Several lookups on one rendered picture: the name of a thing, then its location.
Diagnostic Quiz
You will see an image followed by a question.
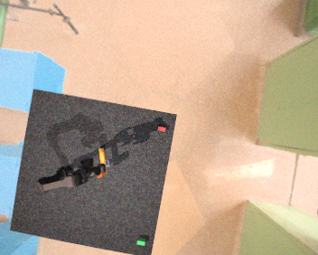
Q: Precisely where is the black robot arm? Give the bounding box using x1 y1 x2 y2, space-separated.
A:
37 159 100 194

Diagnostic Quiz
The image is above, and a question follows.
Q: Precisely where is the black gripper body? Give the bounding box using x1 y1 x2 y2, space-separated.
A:
77 164 106 174

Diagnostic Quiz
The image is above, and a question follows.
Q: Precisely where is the small green block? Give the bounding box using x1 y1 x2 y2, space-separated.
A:
137 237 145 246

